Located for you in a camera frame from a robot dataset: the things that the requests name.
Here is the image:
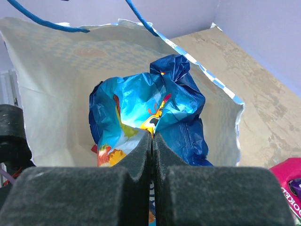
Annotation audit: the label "red Real chips bag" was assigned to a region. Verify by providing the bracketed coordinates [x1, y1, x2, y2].
[270, 157, 301, 226]

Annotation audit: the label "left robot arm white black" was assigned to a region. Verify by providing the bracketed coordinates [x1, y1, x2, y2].
[0, 104, 34, 206]

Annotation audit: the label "red small snack packet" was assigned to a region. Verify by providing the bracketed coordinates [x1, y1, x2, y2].
[91, 145, 98, 153]

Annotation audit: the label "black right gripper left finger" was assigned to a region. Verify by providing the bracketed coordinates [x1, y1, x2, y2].
[0, 133, 151, 226]

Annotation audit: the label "blue checkered paper bag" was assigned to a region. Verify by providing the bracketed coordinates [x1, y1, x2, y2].
[0, 17, 245, 167]

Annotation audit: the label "aluminium frame rails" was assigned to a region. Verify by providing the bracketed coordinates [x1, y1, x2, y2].
[0, 69, 22, 108]

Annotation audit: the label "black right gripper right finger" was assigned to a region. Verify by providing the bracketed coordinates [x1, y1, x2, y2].
[152, 135, 294, 226]

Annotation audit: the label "blue colourful snack bag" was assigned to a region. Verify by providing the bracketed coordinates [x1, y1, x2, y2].
[88, 55, 210, 226]

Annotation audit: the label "purple chocolate snack packet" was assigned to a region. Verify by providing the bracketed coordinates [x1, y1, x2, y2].
[288, 178, 301, 200]

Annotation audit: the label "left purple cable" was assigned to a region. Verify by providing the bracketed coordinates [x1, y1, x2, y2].
[0, 167, 11, 182]

